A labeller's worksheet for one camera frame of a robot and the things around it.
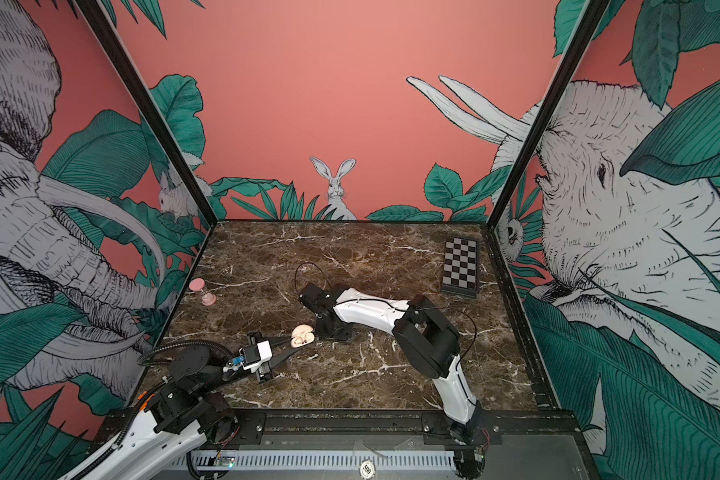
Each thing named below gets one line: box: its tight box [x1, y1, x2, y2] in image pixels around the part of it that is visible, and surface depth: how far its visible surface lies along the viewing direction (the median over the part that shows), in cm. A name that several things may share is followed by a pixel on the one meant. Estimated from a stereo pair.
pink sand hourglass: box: [189, 278, 217, 306], surface depth 97 cm
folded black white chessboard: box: [441, 237, 479, 299], surface depth 106 cm
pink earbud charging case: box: [290, 324, 315, 348], surface depth 62 cm
